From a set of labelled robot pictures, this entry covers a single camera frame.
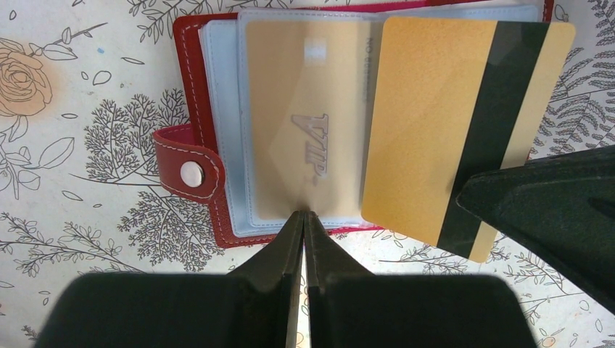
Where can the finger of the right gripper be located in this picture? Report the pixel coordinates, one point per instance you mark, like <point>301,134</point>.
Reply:
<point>561,208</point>

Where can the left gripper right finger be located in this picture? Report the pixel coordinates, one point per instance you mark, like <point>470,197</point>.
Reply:
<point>352,307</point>

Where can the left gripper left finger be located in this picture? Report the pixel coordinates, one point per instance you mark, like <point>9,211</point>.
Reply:
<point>255,305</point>

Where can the red card holder wallet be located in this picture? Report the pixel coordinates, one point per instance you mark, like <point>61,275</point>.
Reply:
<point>209,160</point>

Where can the gold VIP card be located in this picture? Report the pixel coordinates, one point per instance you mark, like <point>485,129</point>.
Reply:
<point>309,102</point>

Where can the floral table mat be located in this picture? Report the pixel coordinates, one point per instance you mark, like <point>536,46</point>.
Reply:
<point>79,187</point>

